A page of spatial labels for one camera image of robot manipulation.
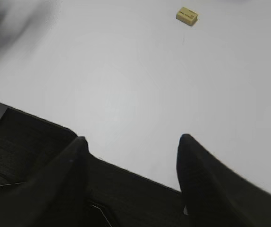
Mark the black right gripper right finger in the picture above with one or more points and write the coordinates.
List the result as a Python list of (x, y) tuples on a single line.
[(216, 196)]

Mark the yellow eraser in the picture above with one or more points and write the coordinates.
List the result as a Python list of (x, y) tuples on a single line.
[(187, 16)]

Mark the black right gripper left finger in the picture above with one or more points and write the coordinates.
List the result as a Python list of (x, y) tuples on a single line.
[(54, 197)]

